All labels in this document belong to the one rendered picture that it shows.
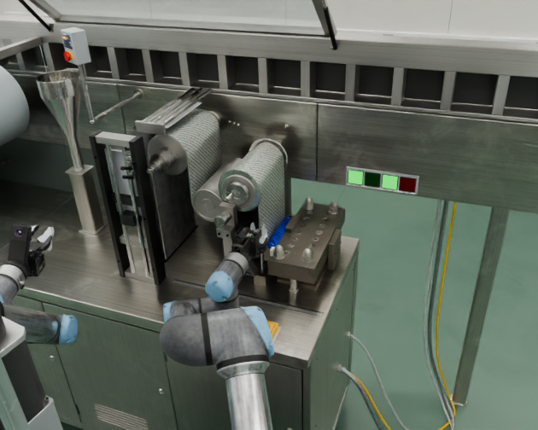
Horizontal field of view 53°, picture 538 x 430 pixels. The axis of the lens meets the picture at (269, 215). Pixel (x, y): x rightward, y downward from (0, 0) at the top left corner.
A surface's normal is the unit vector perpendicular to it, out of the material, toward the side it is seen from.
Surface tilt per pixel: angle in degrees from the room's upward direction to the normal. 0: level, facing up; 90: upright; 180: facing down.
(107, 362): 90
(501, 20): 90
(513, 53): 90
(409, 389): 0
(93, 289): 0
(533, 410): 0
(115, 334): 90
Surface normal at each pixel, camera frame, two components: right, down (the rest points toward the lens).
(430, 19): -0.36, 0.50
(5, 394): 0.87, 0.23
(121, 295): -0.04, -0.85
